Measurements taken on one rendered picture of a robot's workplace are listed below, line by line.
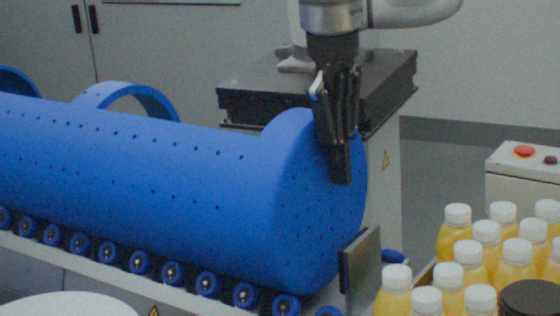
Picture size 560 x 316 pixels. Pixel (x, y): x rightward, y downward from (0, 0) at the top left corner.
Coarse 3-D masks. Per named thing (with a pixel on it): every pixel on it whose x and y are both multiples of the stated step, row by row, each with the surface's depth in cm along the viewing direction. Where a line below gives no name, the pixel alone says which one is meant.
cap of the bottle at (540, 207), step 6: (540, 204) 122; (546, 204) 122; (552, 204) 122; (558, 204) 122; (540, 210) 121; (546, 210) 121; (552, 210) 121; (558, 210) 121; (540, 216) 122; (546, 216) 121; (552, 216) 121; (558, 216) 121
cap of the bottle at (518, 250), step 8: (512, 240) 113; (520, 240) 113; (504, 248) 112; (512, 248) 111; (520, 248) 111; (528, 248) 111; (504, 256) 112; (512, 256) 111; (520, 256) 111; (528, 256) 111
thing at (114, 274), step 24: (0, 240) 162; (24, 240) 158; (72, 264) 150; (96, 264) 147; (120, 264) 144; (144, 288) 140; (168, 288) 138; (192, 312) 134; (216, 312) 131; (240, 312) 129
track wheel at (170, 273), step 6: (168, 264) 136; (174, 264) 136; (180, 264) 135; (162, 270) 137; (168, 270) 136; (174, 270) 135; (180, 270) 135; (162, 276) 136; (168, 276) 136; (174, 276) 135; (180, 276) 135; (168, 282) 135; (174, 282) 135; (180, 282) 135
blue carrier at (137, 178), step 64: (0, 128) 148; (64, 128) 139; (128, 128) 132; (192, 128) 126; (0, 192) 152; (64, 192) 139; (128, 192) 129; (192, 192) 122; (256, 192) 115; (320, 192) 124; (192, 256) 128; (256, 256) 118; (320, 256) 127
